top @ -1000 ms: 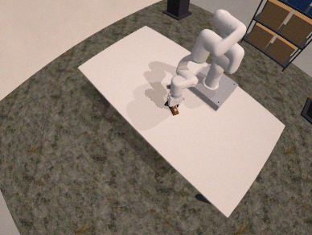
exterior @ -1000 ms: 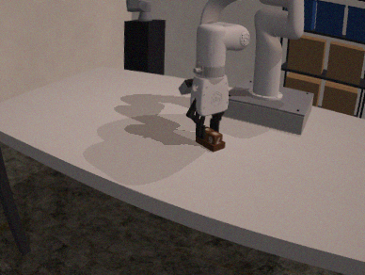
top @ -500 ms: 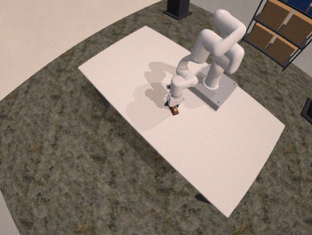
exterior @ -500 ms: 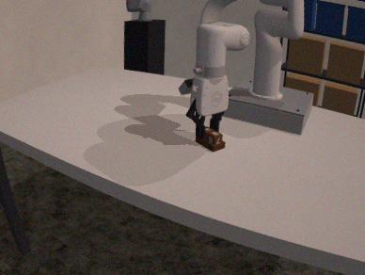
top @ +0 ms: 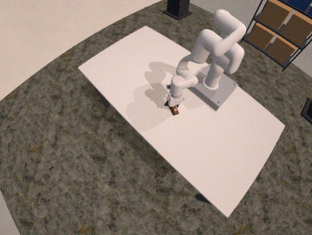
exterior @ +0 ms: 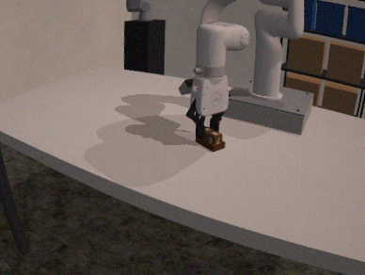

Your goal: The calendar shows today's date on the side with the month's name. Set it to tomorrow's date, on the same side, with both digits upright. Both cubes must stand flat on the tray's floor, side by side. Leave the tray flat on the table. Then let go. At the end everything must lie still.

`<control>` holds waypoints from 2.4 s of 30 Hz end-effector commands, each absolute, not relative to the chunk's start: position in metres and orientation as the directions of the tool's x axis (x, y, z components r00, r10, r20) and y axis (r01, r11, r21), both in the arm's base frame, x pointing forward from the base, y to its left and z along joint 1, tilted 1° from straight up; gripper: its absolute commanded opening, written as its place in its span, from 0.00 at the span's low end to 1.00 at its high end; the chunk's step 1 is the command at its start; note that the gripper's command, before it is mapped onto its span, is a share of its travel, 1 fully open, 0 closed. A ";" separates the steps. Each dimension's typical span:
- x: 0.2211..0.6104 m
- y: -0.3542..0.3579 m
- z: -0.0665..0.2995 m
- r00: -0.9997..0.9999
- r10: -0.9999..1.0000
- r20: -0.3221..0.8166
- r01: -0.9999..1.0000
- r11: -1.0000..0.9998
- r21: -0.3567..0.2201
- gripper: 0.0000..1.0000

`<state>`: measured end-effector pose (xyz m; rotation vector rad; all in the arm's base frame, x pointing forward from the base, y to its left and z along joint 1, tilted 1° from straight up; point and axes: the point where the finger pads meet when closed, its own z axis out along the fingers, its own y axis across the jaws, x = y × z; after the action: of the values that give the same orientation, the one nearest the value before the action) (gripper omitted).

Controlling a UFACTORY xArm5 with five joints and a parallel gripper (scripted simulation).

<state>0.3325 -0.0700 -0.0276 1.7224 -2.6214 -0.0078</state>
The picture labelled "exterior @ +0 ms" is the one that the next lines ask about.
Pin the brown wooden cube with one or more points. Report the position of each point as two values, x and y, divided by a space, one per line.
214 137
208 130

